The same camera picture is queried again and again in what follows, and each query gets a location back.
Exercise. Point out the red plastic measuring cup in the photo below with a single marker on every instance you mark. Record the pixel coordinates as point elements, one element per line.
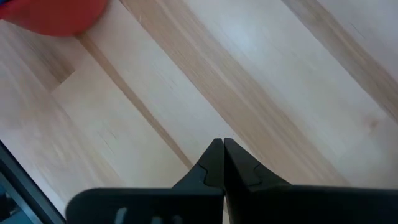
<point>56,15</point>

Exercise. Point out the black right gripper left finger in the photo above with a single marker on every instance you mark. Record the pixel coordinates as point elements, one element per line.
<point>199,202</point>

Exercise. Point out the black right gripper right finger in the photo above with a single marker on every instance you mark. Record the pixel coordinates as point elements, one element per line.
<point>264,202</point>

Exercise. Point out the black aluminium table frame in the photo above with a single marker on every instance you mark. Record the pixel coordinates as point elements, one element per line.
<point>21,189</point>

